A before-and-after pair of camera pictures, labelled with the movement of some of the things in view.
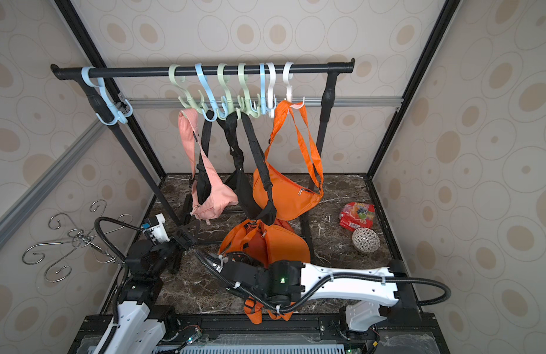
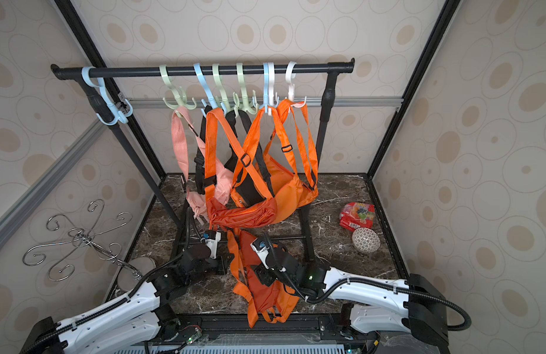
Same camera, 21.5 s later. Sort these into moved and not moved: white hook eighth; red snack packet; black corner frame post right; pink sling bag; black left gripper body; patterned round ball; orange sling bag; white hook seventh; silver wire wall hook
Moved: orange sling bag; black left gripper body; pink sling bag
Not moved: black corner frame post right; white hook eighth; red snack packet; silver wire wall hook; white hook seventh; patterned round ball
